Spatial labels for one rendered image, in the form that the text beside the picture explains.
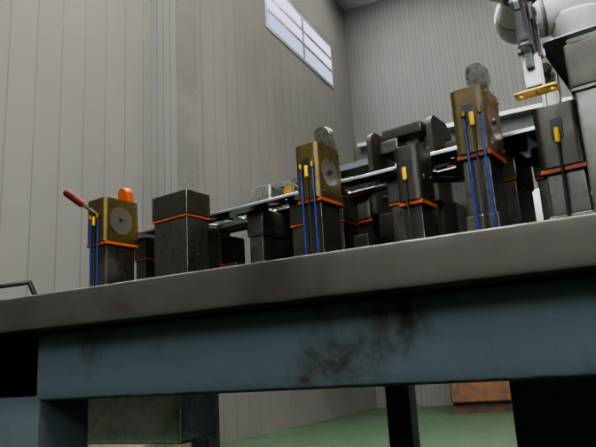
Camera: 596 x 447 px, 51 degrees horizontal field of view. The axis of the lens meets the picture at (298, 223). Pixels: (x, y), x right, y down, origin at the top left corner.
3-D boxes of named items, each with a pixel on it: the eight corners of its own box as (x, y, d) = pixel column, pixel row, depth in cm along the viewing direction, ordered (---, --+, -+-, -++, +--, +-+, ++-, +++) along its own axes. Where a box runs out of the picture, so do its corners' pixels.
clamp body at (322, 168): (293, 317, 118) (283, 144, 126) (326, 319, 128) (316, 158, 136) (321, 314, 115) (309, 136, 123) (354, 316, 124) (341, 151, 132)
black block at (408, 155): (399, 306, 107) (384, 145, 114) (423, 308, 115) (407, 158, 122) (427, 302, 105) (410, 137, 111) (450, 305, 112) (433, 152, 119)
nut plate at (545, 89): (512, 95, 124) (511, 90, 124) (518, 101, 127) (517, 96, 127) (556, 82, 119) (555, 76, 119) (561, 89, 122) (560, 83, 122)
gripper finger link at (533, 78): (537, 52, 123) (537, 51, 122) (543, 85, 121) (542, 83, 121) (522, 58, 125) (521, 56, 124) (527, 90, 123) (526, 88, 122)
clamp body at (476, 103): (463, 295, 96) (439, 88, 104) (490, 300, 106) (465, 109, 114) (505, 290, 93) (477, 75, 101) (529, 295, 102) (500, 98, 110)
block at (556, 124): (551, 286, 91) (523, 105, 97) (569, 291, 100) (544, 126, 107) (605, 279, 87) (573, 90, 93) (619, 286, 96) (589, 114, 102)
